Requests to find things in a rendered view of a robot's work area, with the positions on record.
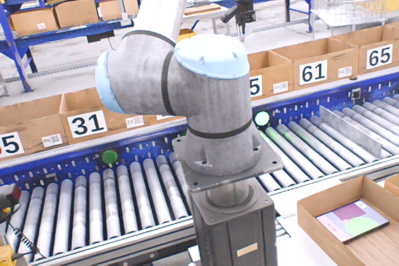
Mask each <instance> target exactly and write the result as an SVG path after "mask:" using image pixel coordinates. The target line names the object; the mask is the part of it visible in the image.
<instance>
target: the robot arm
mask: <svg viewBox="0 0 399 266"><path fill-rule="evenodd" d="M186 2H187V0H142V3H141V6H140V10H139V12H138V16H137V19H136V22H135V26H134V29H133V30H130V31H128V32H126V33H125V34H124V35H123V36H122V38H121V42H120V44H119V48H118V50H108V51H105V52H103V53H102V54H101V55H100V57H99V59H98V61H97V67H96V70H95V81H96V88H97V92H98V94H99V96H100V100H101V101H102V103H103V104H104V105H105V106H106V107H107V108H108V109H109V110H110V111H112V112H116V113H124V114H126V115H160V116H185V117H186V121H187V126H188V130H187V133H186V137H185V142H184V145H183V154H184V158H185V161H186V163H187V165H188V166H189V167H190V168H191V169H193V170H194V171H196V172H198V173H202V174H204V175H209V176H229V175H234V174H237V173H240V172H243V171H246V170H248V169H249V168H251V167H252V166H254V165H255V164H256V163H257V162H258V161H259V160H260V158H261V156H262V153H263V146H262V138H261V136H260V134H259V132H258V130H257V128H256V126H255V124H254V122H253V120H252V106H251V88H250V79H249V63H248V58H247V53H246V49H245V47H244V45H243V44H242V43H241V42H240V41H239V40H238V39H235V38H233V37H230V36H225V35H216V34H202V35H197V36H192V37H190V38H189V39H183V40H181V41H180V42H178V43H177V40H178V35H179V31H180V28H181V23H182V19H183V14H184V11H185V7H186ZM235 3H239V4H236V5H235V6H234V7H232V8H231V9H230V10H229V11H228V12H226V13H225V15H223V16H222V17H221V18H220V19H221V21H222V22H223V23H225V24H226V23H227V22H228V21H229V20H231V19H232V18H233V17H234V16H235V20H236V28H237V32H238V34H239V37H240V40H241V41H242V42H244V41H245V37H246V36H248V35H250V34H252V30H250V29H248V25H247V24H245V23H251V22H254V21H256V16H255V19H254V17H252V16H253V14H255V11H254V5H253V0H235Z"/></svg>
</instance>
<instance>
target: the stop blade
mask: <svg viewBox="0 0 399 266"><path fill-rule="evenodd" d="M319 118H320V119H322V120H323V121H324V122H326V123H327V124H329V125H330V126H332V127H333V128H334V129H336V130H337V131H339V132H340V133H342V134H343V135H345V136H346V137H347V138H349V139H351V140H352V141H354V142H355V143H356V144H358V145H359V146H361V147H362V148H364V149H365V150H366V151H368V152H370V153H371V154H373V155H374V156H375V157H377V158H378V159H379V160H381V147H382V143H380V142H379V141H377V140H376V139H374V138H372V137H371V136H369V135H368V134H366V133H364V132H363V131H361V130H360V129H358V128H356V127H355V126H353V125H352V124H350V123H348V122H347V121H345V120H344V119H342V118H340V117H339V116H337V115H336V114H334V113H332V112H331V111H329V110H328V109H326V108H325V107H323V106H321V105H319Z"/></svg>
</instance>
